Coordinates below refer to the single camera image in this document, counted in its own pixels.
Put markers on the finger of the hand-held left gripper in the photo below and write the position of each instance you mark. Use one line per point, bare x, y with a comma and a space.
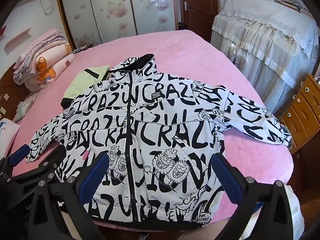
20, 155
50, 162

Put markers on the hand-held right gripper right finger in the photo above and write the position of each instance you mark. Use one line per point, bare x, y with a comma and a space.
225, 177

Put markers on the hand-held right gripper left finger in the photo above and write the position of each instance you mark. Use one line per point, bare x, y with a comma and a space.
93, 172

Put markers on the black and white printed jacket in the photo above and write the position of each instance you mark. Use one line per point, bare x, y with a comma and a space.
160, 130

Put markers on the white printed pillow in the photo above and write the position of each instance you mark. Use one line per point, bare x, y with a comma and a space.
7, 132

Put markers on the pale crumpled cloth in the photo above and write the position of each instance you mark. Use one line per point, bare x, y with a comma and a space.
25, 106

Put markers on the wooden headboard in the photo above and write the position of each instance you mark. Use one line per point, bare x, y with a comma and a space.
10, 90

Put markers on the white fleece cloth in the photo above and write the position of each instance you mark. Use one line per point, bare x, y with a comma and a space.
293, 205

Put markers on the light green folded garment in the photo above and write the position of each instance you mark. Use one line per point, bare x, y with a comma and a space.
82, 82

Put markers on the cartoon print pillows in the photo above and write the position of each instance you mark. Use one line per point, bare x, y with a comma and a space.
53, 65

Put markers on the wooden drawer cabinet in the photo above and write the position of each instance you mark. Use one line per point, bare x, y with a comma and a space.
300, 112

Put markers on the pink striped folded blanket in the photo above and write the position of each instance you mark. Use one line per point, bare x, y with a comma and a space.
42, 42

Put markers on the white lace furniture cover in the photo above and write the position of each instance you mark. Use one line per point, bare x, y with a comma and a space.
262, 42

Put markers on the pink bed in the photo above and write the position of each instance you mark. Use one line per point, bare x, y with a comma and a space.
175, 45

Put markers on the floral sliding door wardrobe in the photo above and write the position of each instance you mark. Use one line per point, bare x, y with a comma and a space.
112, 10

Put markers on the brown wooden door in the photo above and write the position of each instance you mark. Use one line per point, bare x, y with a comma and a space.
200, 5

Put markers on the stack of books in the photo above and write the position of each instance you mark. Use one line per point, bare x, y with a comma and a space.
287, 1

